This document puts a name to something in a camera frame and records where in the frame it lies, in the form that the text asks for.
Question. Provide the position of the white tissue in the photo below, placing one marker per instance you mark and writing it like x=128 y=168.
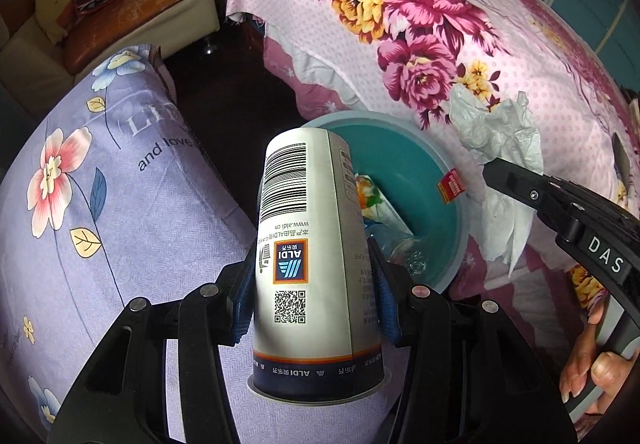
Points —
x=505 y=133

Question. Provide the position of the white printed wrapper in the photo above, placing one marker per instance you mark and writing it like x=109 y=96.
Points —
x=367 y=194

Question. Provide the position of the clear plastic water bottle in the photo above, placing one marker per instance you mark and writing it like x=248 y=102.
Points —
x=400 y=249

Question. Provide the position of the white barcode yogurt cup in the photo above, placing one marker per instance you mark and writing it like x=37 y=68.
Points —
x=300 y=274

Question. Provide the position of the beige sofa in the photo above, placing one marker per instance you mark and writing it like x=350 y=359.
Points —
x=20 y=58

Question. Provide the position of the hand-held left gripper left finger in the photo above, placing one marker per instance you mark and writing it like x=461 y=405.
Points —
x=242 y=309

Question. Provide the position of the person's right hand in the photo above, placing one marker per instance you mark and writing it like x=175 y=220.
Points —
x=612 y=369

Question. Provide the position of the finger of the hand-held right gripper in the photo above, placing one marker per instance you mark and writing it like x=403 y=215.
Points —
x=530 y=196

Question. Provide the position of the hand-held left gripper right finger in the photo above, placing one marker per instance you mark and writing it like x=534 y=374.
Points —
x=387 y=309

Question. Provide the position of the yellow pillow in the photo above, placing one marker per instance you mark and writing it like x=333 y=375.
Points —
x=55 y=8

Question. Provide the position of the teal plastic basin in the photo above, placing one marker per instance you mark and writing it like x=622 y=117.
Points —
x=425 y=204

